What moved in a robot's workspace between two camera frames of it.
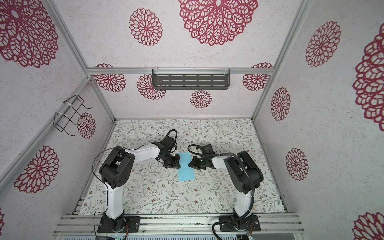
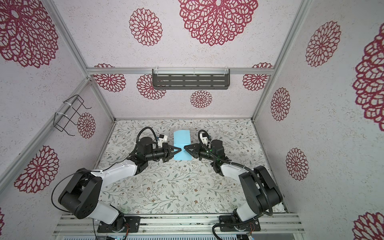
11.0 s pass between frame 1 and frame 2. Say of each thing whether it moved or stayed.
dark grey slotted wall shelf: stayed
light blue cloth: moved
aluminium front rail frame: stayed
